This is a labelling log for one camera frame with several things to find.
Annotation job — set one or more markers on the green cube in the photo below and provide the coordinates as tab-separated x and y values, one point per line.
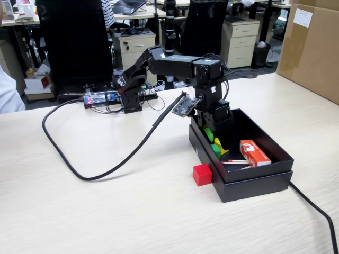
215	151

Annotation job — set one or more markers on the red and white matchbox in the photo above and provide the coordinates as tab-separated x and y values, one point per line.
254	154

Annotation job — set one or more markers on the wide black mesh office chair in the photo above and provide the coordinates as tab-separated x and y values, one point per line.
74	39

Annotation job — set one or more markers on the black open box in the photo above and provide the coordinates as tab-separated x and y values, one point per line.
251	189

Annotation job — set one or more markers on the beige drawer cabinet with headset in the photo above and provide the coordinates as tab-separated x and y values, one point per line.
137	45

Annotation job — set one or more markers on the circuit board with green terminals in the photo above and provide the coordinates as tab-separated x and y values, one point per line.
151	92

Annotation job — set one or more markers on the person in striped shirt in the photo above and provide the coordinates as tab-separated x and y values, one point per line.
107	13

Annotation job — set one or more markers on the black cardboard box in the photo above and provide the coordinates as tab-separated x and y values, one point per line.
259	170

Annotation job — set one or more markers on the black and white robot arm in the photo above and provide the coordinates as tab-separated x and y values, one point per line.
169	31

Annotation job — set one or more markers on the controller board with red light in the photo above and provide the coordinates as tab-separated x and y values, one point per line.
98	99

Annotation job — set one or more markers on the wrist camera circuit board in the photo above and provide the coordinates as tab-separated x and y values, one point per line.
184	105

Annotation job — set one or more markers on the beige three-drawer cabinet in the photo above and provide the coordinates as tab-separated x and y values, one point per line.
238	45

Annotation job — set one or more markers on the large brown cardboard box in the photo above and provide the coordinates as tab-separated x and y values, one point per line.
312	53

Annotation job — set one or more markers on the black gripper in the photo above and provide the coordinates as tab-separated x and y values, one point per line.
222	112

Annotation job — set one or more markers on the white and red carton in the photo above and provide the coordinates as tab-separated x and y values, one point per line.
37	82

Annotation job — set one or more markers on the black headset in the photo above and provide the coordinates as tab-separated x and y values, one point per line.
132	31

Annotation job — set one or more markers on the wooden matchstick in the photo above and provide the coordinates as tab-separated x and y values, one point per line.
239	160
234	163

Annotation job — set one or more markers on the framed picture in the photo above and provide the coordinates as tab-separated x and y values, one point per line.
7	10

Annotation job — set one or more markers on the red cube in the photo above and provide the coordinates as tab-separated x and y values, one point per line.
202	176

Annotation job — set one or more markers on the black waste bin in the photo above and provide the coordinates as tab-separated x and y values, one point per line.
260	55

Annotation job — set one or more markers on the dark laptop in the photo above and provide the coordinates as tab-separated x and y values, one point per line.
127	6

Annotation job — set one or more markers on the person in white shirt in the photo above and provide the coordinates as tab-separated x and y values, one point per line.
9	95

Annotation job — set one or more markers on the yellow cube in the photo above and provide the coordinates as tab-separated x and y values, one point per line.
218	143

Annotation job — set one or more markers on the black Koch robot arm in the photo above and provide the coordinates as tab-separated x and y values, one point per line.
174	64

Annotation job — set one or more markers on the black office chair on castors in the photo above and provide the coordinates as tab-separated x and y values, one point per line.
204	31

